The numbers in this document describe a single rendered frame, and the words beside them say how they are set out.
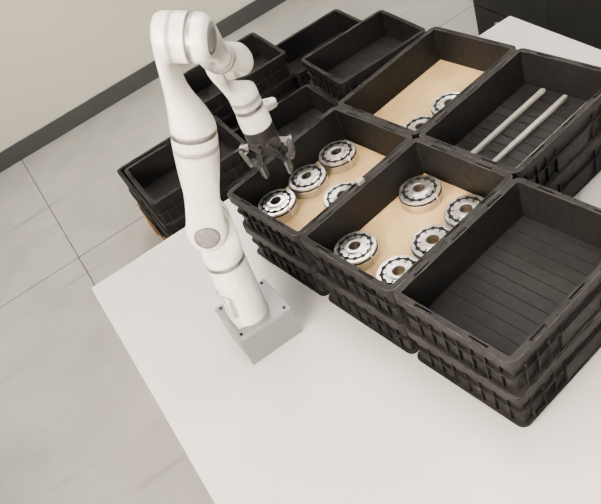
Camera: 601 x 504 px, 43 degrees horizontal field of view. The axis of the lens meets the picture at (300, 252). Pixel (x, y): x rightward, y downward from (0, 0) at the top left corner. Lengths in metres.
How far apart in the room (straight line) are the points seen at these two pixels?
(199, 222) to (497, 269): 0.64
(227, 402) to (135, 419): 1.10
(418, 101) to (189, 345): 0.91
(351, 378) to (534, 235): 0.51
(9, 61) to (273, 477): 3.26
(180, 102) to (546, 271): 0.81
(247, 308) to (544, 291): 0.65
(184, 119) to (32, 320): 2.19
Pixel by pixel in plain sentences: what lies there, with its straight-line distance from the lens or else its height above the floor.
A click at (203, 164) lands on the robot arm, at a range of 1.51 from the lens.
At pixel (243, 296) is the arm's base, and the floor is 0.88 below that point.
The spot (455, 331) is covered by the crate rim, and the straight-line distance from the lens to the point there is 1.46.
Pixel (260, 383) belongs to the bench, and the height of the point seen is 0.70.
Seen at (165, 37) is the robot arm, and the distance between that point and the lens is 1.40.
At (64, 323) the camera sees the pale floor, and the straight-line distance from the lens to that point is 3.41.
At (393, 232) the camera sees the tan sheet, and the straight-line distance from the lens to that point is 1.81.
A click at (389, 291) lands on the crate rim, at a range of 1.55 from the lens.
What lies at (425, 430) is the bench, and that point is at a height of 0.70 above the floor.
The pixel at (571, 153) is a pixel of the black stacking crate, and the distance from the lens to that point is 1.90.
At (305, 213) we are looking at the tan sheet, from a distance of 1.95.
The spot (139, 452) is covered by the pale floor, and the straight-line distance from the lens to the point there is 2.79.
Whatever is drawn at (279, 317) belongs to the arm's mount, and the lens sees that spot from 1.79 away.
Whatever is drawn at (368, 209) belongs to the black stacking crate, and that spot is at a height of 0.86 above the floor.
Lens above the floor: 2.07
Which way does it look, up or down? 42 degrees down
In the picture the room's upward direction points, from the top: 24 degrees counter-clockwise
